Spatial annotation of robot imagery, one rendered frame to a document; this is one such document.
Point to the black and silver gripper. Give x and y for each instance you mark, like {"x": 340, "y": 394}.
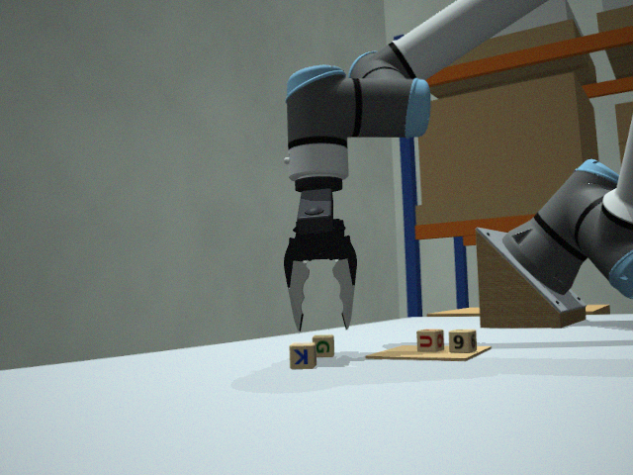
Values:
{"x": 331, "y": 245}

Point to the tan square mat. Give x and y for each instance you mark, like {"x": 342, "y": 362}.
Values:
{"x": 409, "y": 352}

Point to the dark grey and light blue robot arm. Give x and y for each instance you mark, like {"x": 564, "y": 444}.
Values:
{"x": 324, "y": 109}

